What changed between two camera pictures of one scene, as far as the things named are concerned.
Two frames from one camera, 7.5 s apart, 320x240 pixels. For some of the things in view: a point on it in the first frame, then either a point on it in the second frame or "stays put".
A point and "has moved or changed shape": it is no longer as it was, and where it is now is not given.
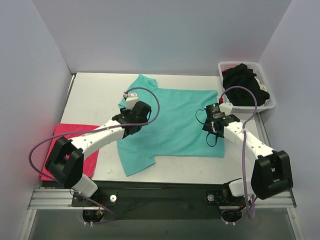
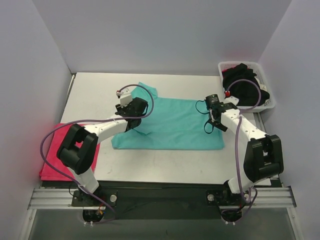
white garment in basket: (261, 86) stays put
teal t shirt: (170, 124) has moved or changed shape
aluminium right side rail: (263, 134) stays put
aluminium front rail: (62, 199) stays put
